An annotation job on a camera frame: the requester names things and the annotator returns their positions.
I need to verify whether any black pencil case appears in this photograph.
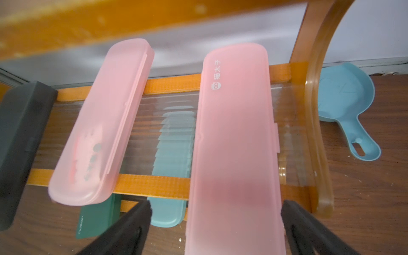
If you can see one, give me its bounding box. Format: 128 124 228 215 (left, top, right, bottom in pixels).
1 81 58 231

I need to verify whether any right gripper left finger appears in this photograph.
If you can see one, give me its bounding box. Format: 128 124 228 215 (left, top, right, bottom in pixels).
78 200 152 255

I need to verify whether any orange three-tier shelf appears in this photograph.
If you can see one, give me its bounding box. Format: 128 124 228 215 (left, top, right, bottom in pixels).
0 0 354 221

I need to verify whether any dark green pencil case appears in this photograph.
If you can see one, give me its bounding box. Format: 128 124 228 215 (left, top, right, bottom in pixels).
75 194 122 239

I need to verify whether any teal handled dish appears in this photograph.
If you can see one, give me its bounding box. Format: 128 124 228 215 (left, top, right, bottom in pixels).
318 63 381 162

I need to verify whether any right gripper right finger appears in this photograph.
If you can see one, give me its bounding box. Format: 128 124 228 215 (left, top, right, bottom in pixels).
281 200 358 255

